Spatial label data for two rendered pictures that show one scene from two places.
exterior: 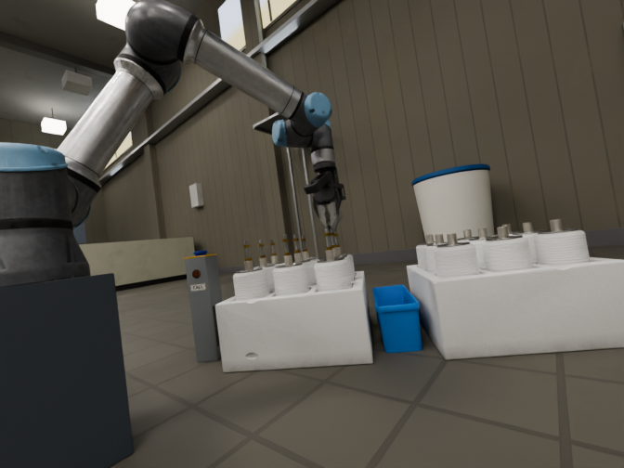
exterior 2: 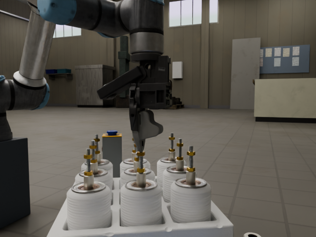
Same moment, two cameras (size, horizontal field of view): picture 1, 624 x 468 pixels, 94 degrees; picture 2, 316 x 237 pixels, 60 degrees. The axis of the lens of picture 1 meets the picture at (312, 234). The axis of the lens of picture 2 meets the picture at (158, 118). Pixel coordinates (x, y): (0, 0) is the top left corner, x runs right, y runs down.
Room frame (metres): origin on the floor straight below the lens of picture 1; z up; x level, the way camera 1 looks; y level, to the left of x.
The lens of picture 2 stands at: (0.75, -0.66, 0.46)
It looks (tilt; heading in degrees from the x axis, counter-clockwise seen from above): 5 degrees down; 72
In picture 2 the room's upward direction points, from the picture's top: straight up
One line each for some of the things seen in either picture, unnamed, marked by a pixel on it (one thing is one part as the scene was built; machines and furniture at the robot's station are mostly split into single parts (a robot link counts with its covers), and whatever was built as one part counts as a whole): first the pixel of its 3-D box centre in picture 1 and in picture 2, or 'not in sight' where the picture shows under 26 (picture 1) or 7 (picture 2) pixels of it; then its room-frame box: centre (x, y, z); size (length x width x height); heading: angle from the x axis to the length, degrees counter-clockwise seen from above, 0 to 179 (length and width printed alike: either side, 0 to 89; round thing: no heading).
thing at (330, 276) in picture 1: (335, 293); (89, 226); (0.79, -0.04, 0.16); 0.10 x 0.10 x 0.18
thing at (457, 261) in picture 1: (459, 280); not in sight; (0.73, -0.35, 0.16); 0.10 x 0.10 x 0.18
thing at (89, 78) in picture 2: not in sight; (95, 86); (1.99, 11.67, 0.89); 1.38 x 1.06 x 1.78; 141
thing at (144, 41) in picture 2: (322, 160); (146, 46); (0.92, -0.07, 0.57); 0.08 x 0.08 x 0.05
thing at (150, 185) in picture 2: not in sight; (141, 185); (0.91, -0.06, 0.25); 0.08 x 0.08 x 0.01
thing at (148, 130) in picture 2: (337, 216); (146, 131); (0.91, -0.09, 0.38); 0.06 x 0.03 x 0.09; 148
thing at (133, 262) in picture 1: (119, 266); (308, 100); (5.35, 3.61, 0.39); 2.06 x 1.74 x 0.78; 141
